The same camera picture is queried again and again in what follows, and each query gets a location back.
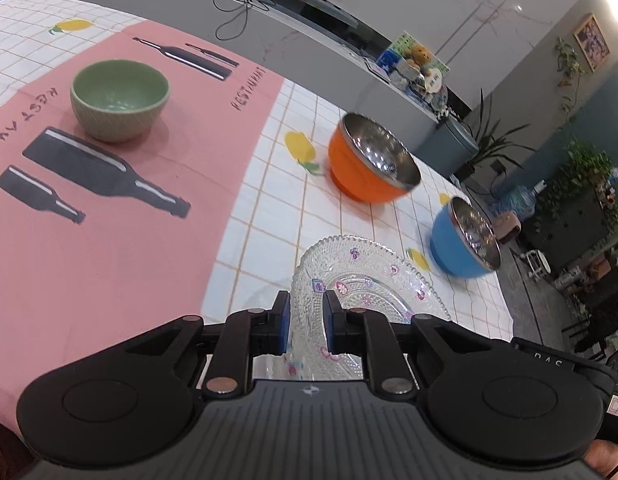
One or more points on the framed wall picture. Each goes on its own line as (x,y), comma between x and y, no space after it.
(591,42)

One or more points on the small white stool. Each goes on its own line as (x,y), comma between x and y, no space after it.
(536,260)

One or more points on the clear glass plate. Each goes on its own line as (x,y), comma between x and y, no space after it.
(374,280)

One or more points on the green ceramic bowl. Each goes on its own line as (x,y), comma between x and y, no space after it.
(119,125)

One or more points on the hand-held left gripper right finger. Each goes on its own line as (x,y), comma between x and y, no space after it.
(331,322)

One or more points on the blue steel bowl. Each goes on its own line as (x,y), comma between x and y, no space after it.
(451,250)

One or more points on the orange steel bowl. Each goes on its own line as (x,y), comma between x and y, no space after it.
(354,170)

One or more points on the person's right hand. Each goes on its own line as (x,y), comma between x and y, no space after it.
(606,457)

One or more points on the green picture board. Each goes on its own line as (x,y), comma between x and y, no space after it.
(401,41)

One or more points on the white checked lemon tablecloth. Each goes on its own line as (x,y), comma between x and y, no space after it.
(269,200)

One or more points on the brown teddy bear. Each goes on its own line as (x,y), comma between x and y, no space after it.
(419,52)

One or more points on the white marble media bench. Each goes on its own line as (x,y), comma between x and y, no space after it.
(289,25)

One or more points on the pink bottle-print table runner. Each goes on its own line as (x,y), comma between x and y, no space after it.
(139,260)

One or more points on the trailing wall vine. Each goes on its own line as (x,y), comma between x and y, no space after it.
(569,65)

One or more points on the leafy ivy plant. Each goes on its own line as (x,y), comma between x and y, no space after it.
(584,170)

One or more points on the pink space heater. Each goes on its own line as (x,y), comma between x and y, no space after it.
(506,225)

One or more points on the blue water jug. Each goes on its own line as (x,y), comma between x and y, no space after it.
(519,200)

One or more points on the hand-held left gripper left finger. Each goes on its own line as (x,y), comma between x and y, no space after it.
(284,322)

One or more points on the grey pedal bin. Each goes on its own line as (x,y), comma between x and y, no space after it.
(449,145)

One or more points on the tall potted plant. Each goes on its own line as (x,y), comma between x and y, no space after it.
(489,142)

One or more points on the dark grey cabinet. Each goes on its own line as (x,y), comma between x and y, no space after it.
(574,242)

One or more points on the white round hand fan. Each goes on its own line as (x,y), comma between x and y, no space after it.
(431,79)

